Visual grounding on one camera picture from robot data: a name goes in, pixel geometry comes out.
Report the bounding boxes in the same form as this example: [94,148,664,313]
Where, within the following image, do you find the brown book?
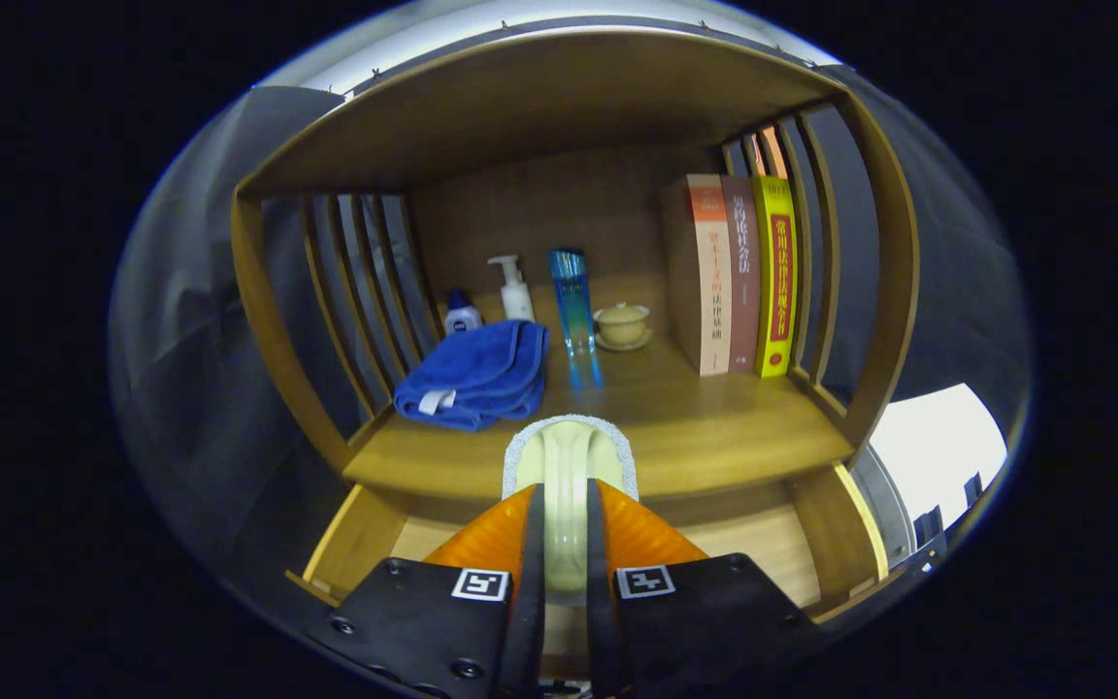
[720,176,762,375]

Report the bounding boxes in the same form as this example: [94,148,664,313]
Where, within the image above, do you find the beige lidded teacup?
[592,302,655,352]

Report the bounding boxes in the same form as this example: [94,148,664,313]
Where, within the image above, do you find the folded blue towel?
[393,319,551,433]

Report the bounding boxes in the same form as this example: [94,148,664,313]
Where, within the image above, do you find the beige orange book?
[659,174,734,378]

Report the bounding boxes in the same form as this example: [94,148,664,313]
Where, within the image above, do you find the wooden drawer with black knob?
[285,464,890,681]

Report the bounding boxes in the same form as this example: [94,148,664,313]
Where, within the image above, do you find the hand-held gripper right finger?
[586,479,827,699]

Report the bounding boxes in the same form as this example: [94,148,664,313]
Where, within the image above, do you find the tall blue glass bottle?
[548,249,597,356]

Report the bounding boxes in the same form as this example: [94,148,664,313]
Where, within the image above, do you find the black backdrop cloth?
[111,63,1031,583]

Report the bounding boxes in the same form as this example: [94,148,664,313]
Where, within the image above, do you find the small blue white bottle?
[444,289,483,337]

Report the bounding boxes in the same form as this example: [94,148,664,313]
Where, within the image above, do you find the wooden countertop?
[344,335,856,501]

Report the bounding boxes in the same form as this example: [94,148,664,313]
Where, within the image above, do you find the white appliance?
[850,383,1008,569]

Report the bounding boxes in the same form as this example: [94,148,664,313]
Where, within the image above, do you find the white pump bottle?
[487,254,537,324]

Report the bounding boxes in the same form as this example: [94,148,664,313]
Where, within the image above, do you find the wooden cabinet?
[231,29,921,506]

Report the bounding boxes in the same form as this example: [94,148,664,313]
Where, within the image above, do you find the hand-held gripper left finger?
[312,483,546,699]

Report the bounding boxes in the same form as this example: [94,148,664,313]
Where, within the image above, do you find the green handled cleaning brush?
[502,415,640,608]

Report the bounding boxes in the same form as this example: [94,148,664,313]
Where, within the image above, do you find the yellow book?
[751,175,800,379]

